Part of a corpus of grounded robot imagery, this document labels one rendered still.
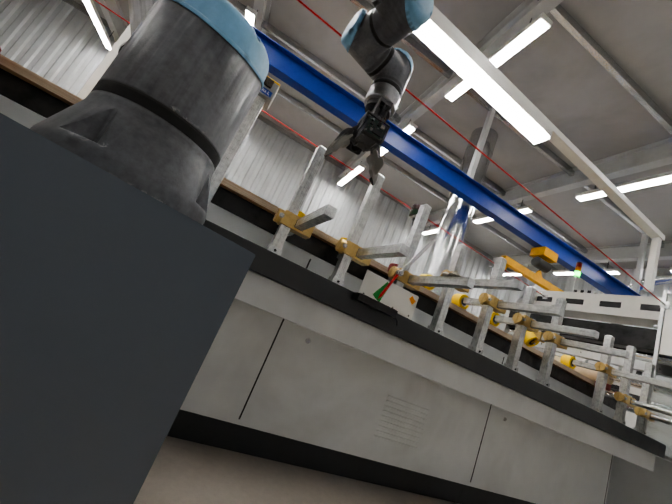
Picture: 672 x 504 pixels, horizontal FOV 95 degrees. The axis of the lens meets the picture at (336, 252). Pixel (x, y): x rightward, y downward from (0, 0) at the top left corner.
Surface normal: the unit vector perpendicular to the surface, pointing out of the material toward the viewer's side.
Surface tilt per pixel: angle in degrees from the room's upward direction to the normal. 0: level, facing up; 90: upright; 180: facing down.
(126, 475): 90
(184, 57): 90
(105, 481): 90
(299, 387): 90
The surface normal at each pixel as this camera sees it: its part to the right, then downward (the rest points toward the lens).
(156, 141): 0.67, -0.27
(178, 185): 0.91, -0.09
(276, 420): 0.41, -0.06
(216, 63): 0.70, 0.13
